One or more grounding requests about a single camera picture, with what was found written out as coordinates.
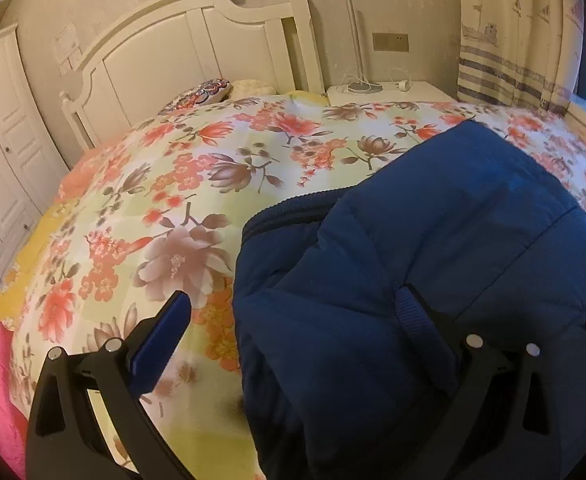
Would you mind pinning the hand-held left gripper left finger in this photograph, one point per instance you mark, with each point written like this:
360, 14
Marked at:
163, 340

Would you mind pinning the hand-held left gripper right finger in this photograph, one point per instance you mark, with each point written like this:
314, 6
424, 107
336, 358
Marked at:
415, 312

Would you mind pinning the dark blue padded jacket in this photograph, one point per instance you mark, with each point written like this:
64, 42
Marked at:
423, 210

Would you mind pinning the floral bedspread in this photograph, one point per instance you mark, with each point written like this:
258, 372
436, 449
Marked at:
173, 185

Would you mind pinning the pink blanket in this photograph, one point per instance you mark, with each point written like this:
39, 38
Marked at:
3, 400

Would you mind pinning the white nightstand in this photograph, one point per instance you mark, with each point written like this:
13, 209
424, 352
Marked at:
423, 92

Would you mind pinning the striped printed curtain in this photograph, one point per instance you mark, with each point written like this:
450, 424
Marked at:
498, 35

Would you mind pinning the patterned pillow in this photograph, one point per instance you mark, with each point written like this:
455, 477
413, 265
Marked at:
198, 92

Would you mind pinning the white panelled wardrobe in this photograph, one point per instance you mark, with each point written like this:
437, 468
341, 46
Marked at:
3, 135

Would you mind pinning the cream pillow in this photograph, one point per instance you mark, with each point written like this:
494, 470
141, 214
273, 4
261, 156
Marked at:
253, 87

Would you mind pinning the white lamp stand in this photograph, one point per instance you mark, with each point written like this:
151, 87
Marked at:
354, 35

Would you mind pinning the white wooden bed headboard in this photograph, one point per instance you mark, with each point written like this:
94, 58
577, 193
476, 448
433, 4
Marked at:
173, 50

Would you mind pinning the gold wall switch panel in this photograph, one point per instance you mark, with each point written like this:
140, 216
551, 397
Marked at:
390, 42

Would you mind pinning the paper wall note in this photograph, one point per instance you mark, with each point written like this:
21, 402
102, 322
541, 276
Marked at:
65, 40

